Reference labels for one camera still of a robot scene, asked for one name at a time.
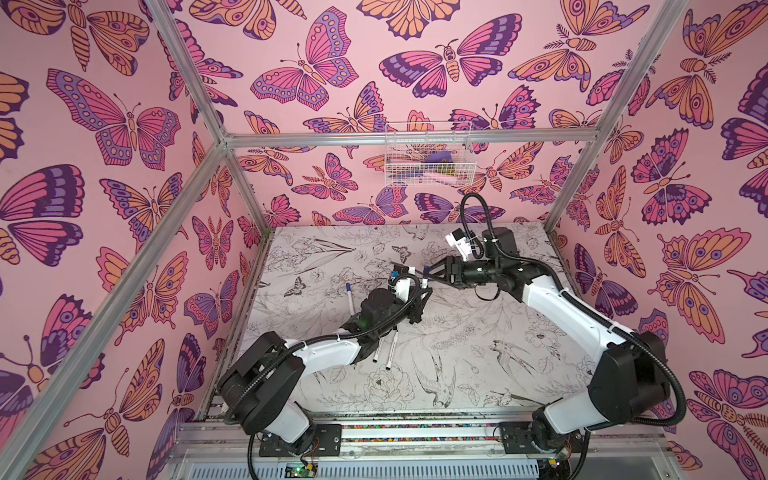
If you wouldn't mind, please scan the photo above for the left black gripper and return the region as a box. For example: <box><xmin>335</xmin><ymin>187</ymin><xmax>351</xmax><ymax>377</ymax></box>
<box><xmin>370</xmin><ymin>285</ymin><xmax>432</xmax><ymax>343</ymax></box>

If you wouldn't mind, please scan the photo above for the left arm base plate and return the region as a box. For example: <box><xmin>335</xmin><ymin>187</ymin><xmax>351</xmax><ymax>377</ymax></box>
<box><xmin>258</xmin><ymin>424</ymin><xmax>343</xmax><ymax>458</ymax></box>

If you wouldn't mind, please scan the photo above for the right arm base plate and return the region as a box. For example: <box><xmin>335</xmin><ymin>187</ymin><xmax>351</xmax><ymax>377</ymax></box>
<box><xmin>497</xmin><ymin>421</ymin><xmax>584</xmax><ymax>457</ymax></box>

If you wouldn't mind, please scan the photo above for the white wire basket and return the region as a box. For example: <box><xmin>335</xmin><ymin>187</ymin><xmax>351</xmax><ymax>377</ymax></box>
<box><xmin>382</xmin><ymin>122</ymin><xmax>477</xmax><ymax>189</ymax></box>

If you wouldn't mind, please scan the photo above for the aluminium rail base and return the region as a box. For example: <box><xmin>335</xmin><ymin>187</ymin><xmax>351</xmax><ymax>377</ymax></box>
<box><xmin>160</xmin><ymin>412</ymin><xmax>686</xmax><ymax>479</ymax></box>

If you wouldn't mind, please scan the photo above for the small green circuit board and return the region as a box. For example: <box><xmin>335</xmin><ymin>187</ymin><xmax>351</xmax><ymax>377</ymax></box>
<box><xmin>283</xmin><ymin>463</ymin><xmax>318</xmax><ymax>479</ymax></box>

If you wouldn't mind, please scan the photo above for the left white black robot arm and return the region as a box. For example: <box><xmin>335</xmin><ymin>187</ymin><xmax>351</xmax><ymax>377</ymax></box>
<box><xmin>216</xmin><ymin>276</ymin><xmax>432</xmax><ymax>443</ymax></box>

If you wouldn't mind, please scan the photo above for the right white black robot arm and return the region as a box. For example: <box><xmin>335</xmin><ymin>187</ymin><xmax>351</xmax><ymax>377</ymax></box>
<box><xmin>425</xmin><ymin>228</ymin><xmax>687</xmax><ymax>449</ymax></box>

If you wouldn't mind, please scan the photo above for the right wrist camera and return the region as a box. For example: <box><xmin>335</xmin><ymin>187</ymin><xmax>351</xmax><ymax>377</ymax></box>
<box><xmin>445</xmin><ymin>229</ymin><xmax>474</xmax><ymax>261</ymax></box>

